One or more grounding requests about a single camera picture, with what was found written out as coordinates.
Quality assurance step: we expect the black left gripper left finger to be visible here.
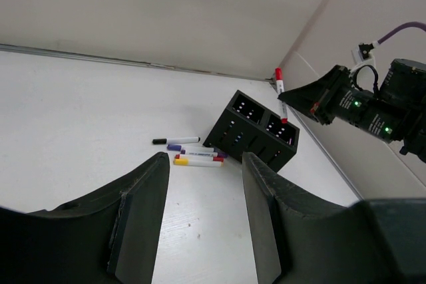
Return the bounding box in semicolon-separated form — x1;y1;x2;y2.
1;152;170;283

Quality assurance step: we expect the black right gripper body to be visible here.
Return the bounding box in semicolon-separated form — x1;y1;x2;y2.
317;59;425;144

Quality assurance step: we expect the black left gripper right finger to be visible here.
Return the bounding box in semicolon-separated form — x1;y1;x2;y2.
242;153;425;283

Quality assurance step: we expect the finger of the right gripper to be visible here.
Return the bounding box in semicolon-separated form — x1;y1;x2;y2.
278;76;328;120

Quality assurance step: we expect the red-capped white marker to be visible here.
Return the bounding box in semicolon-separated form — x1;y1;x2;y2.
274;67;289;124

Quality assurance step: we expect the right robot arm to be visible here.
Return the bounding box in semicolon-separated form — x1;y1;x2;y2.
278;59;425;161

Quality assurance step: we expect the black two-compartment organizer box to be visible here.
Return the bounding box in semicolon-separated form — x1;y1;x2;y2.
203;90;300;172

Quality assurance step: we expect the purple-capped white marker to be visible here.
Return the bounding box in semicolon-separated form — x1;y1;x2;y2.
166;144;216;152

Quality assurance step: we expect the red and purple marker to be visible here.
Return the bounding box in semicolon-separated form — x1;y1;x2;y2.
174;150;228;162

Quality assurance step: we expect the black-capped white marker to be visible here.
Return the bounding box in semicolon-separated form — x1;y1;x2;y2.
152;136;200;145

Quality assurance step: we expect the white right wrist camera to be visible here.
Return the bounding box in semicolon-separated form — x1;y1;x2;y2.
351;42;376;65

